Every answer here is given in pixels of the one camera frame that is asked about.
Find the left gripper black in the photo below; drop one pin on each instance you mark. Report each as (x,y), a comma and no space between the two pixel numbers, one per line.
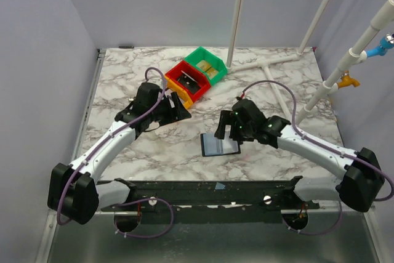
(178,113)

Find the orange faucet fitting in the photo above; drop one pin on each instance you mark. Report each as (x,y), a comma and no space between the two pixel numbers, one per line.
(346,80)

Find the aluminium extrusion rail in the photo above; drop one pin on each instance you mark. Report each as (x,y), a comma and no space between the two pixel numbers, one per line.
(333,207)

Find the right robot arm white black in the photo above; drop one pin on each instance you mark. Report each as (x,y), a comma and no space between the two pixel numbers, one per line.
(355,180)

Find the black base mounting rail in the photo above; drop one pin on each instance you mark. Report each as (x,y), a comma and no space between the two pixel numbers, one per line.
(213,202)

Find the black card in red bin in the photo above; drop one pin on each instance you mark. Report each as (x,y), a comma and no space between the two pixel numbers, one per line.
(189,83)

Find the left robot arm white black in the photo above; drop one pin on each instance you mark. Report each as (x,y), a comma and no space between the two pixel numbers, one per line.
(75,191)

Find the white PVC pipe frame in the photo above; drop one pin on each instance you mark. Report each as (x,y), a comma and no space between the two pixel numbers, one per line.
(354,56)

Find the yellow plastic bin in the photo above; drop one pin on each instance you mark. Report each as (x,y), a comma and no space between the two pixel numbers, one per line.
(182,93)

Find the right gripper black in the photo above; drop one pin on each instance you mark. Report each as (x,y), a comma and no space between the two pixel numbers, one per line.
(229,122)

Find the green plastic bin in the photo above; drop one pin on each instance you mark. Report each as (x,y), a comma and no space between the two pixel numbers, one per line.
(202,54)

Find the yellow items in green bin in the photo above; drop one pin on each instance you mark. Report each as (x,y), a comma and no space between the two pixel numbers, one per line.
(207,69)

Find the blue faucet fitting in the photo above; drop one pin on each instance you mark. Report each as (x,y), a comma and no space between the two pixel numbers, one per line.
(385,44)

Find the red plastic bin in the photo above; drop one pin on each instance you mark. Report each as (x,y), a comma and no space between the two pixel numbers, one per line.
(203,82)

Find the black leather card holder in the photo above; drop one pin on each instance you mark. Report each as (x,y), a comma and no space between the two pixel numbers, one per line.
(212,146)

